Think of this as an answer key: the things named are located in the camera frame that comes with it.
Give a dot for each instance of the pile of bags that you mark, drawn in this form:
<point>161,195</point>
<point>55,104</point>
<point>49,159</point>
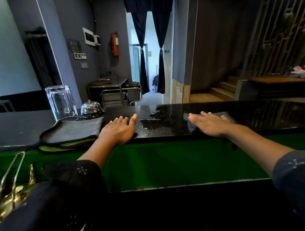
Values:
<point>297,71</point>

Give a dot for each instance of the silver service bell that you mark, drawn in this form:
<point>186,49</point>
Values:
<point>91,108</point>

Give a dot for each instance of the person's left little finger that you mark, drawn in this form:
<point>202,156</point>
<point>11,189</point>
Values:
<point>111,124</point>

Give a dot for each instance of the person's right sleeve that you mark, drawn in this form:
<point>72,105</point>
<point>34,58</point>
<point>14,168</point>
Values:
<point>292,176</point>

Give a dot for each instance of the person's left middle finger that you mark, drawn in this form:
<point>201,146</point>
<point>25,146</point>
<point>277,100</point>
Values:
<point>120,119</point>

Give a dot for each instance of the dark slatted railing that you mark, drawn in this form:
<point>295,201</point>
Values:
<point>274,38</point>

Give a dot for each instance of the steel service trolley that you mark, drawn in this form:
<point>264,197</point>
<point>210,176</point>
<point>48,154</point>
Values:
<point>114,92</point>

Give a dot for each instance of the gold metal bar tool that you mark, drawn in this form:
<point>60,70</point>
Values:
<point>14,197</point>

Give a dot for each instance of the person's left hand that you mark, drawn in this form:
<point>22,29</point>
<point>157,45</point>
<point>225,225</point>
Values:
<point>118,131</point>

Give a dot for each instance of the metal stool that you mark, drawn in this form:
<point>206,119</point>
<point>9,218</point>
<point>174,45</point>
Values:
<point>7,104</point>

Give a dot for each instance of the small white wall box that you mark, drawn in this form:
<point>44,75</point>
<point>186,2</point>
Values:
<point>97,40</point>

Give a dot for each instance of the person's left thumb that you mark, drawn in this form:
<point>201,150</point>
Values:
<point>133,121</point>

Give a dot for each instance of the wooden staircase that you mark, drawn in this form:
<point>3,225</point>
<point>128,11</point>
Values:
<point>225,89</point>

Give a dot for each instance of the row of white wall switches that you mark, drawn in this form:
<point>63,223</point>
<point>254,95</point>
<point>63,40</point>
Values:
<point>79,56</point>

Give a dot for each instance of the water puddle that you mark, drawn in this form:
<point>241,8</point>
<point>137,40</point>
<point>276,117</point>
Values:
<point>152,122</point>

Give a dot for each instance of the large white wall panel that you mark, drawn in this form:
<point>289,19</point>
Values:
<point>88,37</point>

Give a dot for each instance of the dark tied curtain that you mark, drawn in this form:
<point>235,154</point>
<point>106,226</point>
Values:
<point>143,69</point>
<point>161,47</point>

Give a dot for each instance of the dark tray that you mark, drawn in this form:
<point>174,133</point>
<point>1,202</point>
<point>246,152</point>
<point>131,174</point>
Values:
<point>102,82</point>

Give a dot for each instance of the clear drinking glass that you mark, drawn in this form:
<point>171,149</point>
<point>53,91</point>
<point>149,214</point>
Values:
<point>61,102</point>

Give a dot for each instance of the person's right hand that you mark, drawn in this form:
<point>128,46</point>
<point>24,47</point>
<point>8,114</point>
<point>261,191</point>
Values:
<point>212,126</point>

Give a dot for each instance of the person's right middle finger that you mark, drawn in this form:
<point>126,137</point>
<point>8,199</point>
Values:
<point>210,115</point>

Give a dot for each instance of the small grey wiping cloth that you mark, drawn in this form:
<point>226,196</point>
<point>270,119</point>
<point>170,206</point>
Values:
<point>230,116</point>

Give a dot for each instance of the wooden platform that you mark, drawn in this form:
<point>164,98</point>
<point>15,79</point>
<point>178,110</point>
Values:
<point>277,80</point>

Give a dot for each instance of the metal tongs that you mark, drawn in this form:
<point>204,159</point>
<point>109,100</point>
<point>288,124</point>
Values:
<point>14,171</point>

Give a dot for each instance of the dark bag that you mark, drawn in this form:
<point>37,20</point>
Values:
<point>155,83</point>

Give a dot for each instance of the person's right thumb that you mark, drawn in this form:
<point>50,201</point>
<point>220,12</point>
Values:
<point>194,118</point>

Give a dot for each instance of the white wall socket plate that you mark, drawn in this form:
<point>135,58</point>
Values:
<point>84,65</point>

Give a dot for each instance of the grey door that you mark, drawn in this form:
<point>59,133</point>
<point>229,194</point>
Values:
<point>136,63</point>

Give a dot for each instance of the person's right forearm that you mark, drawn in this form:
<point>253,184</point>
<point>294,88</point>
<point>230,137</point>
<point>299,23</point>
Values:
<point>257,147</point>

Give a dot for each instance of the red fire extinguisher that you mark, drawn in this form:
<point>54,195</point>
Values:
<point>115,45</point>

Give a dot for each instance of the person's sleeve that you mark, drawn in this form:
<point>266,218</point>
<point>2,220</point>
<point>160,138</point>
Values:
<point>292,176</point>
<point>71,190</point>

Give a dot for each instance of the person's left forearm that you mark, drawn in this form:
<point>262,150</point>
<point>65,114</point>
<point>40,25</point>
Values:
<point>99,152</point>

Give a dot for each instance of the dark wall plaque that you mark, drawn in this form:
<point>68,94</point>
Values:
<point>74,46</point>

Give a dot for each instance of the person's left sleeve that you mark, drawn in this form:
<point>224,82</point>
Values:
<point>71,190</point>

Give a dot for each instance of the folded grey green microfibre cloth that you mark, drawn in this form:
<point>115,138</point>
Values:
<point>71,131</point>

